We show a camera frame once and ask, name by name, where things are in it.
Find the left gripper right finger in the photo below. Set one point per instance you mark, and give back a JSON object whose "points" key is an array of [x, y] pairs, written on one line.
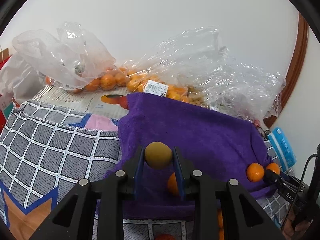
{"points": [[243, 217]]}

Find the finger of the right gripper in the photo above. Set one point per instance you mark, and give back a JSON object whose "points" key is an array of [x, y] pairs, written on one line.
{"points": [[272, 179]]}

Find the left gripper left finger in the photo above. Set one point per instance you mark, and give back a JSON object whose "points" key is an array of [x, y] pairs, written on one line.
{"points": [[73, 217]]}

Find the large stemmed orange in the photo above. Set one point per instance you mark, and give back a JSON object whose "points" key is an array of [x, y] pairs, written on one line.
{"points": [[220, 225]]}

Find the mandarin orange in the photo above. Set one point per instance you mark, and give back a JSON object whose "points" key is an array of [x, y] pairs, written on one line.
{"points": [[255, 172], [274, 168]]}

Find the small orange tomato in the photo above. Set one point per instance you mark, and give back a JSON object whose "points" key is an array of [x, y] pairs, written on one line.
{"points": [[172, 185]]}

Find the green yellow tomato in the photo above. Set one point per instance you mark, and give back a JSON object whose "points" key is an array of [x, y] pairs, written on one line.
{"points": [[158, 155]]}

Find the red cherry tomato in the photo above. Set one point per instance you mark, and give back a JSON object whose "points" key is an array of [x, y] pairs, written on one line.
{"points": [[164, 236]]}

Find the person's right hand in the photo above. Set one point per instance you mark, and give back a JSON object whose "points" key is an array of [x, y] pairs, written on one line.
{"points": [[294, 233]]}

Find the blue tissue pack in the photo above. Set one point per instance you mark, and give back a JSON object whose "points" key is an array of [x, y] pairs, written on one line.
{"points": [[283, 149]]}

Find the purple towel tray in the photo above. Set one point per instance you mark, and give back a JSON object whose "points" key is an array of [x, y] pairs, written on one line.
{"points": [[219, 145]]}

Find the grey checked tablecloth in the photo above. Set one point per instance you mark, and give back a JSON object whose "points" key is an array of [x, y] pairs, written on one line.
{"points": [[46, 149]]}

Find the printed fruit carton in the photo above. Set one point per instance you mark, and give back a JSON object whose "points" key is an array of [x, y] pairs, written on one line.
{"points": [[101, 102]]}

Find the clear bag of kumquats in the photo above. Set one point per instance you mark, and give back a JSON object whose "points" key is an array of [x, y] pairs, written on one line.
{"points": [[184, 62]]}

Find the red paper shopping bag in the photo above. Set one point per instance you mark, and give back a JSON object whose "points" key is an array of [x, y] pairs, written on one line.
{"points": [[7, 77]]}

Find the bag of small oranges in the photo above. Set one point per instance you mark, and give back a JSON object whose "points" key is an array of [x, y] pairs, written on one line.
{"points": [[75, 59]]}

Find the white plastic bag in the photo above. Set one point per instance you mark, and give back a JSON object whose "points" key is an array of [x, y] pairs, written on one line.
{"points": [[27, 80]]}

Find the brown wooden door frame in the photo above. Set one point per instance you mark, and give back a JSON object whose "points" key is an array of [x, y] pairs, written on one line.
{"points": [[295, 66]]}

